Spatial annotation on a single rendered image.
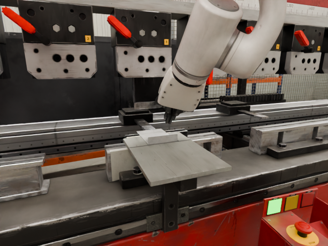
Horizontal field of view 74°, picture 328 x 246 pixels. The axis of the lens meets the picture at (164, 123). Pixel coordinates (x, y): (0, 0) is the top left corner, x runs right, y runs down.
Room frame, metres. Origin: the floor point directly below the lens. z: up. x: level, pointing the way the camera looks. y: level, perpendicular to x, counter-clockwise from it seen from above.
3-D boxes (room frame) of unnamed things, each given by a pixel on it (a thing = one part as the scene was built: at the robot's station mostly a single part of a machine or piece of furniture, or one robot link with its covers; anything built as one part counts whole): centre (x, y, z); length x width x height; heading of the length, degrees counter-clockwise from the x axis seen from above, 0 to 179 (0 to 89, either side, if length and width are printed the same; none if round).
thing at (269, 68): (0.78, -0.31, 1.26); 0.15 x 0.09 x 0.17; 111
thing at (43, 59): (0.56, 0.25, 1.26); 0.15 x 0.09 x 0.17; 111
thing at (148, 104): (0.65, 0.04, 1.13); 0.10 x 0.02 x 0.10; 111
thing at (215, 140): (0.67, -0.01, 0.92); 0.39 x 0.06 x 0.10; 111
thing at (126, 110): (0.80, 0.09, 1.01); 0.26 x 0.12 x 0.05; 21
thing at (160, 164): (0.51, -0.01, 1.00); 0.26 x 0.18 x 0.01; 21
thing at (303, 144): (0.81, -0.54, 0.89); 0.30 x 0.05 x 0.03; 111
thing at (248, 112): (0.98, -0.36, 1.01); 0.26 x 0.12 x 0.05; 21
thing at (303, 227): (0.47, -0.36, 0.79); 0.04 x 0.04 x 0.04
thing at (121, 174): (0.61, -0.02, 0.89); 0.30 x 0.05 x 0.03; 111
